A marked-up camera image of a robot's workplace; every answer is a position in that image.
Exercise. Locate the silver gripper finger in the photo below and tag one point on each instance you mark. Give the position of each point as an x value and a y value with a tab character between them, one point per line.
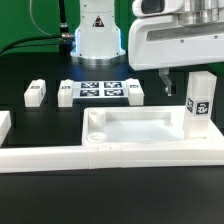
164	75

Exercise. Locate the white U-shaped fence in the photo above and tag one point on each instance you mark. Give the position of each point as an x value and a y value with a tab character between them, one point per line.
96	156

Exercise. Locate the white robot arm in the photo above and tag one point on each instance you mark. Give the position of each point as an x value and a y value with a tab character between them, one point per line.
97	39

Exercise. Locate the fiducial marker plate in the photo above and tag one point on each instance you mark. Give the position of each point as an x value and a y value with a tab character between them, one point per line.
99	89

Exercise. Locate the white desk top tray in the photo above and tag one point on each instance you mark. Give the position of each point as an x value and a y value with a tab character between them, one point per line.
146	124

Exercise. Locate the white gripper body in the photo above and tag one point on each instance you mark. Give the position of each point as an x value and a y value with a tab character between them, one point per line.
173	33

